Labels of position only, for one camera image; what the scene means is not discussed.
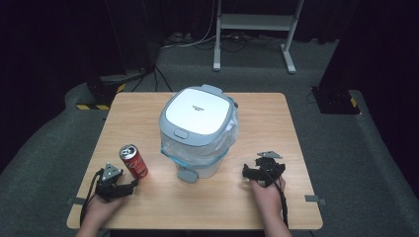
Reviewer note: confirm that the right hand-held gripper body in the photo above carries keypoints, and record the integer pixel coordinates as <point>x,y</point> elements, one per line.
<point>269,169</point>

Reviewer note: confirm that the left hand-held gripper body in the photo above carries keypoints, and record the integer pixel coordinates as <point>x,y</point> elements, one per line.
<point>110,184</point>

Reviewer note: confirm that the red drink can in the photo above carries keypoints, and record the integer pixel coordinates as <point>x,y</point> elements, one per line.
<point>135,163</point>

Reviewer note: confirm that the white pedal trash can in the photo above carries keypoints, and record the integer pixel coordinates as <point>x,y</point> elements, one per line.
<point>197,112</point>

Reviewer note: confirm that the person's left hand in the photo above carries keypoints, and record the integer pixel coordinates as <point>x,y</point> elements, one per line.
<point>102,208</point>

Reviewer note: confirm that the person's right hand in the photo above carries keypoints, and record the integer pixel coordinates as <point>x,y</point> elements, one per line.
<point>267,197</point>

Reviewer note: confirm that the grey tape strip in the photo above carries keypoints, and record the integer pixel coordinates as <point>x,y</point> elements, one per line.
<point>315,199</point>
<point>77,201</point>

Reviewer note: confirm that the black stand base striped tape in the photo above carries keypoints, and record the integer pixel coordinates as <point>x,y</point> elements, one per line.
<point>336,102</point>
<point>102,94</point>

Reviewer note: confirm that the white metal stand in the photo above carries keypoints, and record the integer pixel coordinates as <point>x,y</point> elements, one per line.
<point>254,22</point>

